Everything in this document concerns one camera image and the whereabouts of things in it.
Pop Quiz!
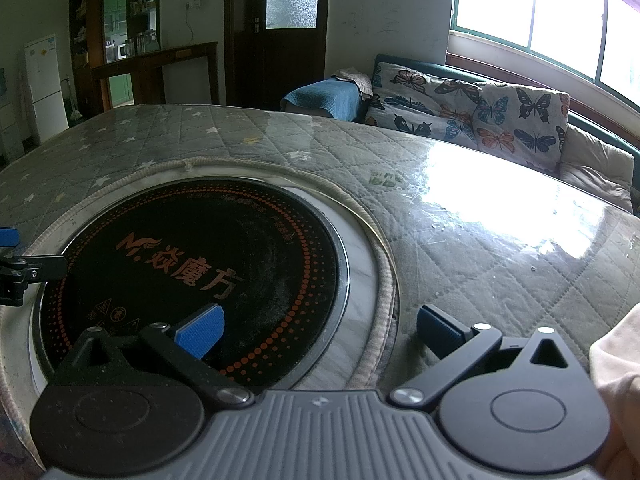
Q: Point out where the wall socket with cable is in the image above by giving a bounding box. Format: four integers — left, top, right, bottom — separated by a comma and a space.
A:
184, 0, 202, 45

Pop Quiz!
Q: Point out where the black round induction cooktop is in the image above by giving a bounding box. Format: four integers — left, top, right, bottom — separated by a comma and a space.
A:
32, 177, 350, 396

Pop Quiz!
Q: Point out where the dark wooden glass door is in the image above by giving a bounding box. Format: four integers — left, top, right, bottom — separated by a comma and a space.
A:
225, 0, 331, 111

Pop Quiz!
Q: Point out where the teal sofa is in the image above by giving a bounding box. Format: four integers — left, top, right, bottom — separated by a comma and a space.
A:
280, 54, 640, 216

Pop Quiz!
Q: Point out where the beige towel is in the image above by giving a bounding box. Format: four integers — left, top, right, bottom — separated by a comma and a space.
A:
332, 67, 374, 97

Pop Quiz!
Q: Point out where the green framed window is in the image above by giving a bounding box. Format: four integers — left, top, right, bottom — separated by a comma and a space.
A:
450, 0, 640, 111

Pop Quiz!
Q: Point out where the wooden shelf cabinet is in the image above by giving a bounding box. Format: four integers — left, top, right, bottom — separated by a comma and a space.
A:
69, 0, 162, 106

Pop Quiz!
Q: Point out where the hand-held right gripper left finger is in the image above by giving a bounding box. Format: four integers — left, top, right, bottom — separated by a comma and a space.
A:
50, 304, 254, 409

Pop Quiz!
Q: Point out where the cream fleece garment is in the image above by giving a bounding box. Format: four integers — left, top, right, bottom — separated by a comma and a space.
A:
589, 302, 640, 480

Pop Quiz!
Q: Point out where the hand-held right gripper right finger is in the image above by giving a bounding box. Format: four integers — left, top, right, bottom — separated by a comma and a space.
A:
389, 305, 588, 409

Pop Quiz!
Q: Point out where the white refrigerator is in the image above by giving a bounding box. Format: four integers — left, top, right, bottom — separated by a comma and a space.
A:
24, 34, 69, 143

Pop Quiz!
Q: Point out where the mop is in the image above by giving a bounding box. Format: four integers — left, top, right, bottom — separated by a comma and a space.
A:
60, 75, 84, 123

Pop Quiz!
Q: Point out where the beige pillow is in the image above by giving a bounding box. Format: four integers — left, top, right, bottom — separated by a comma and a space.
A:
559, 125, 635, 213

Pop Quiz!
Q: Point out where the blue quilted armrest cover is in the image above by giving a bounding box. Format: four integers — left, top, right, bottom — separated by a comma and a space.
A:
281, 77, 372, 122

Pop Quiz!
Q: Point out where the long butterfly print cushion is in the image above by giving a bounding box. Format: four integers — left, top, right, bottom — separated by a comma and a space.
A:
365, 62, 483, 141

